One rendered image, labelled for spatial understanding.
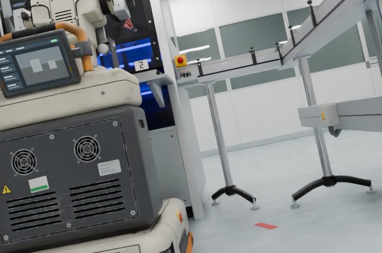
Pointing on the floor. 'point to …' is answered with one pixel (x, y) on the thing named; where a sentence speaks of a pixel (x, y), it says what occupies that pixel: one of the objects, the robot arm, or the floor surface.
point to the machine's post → (174, 93)
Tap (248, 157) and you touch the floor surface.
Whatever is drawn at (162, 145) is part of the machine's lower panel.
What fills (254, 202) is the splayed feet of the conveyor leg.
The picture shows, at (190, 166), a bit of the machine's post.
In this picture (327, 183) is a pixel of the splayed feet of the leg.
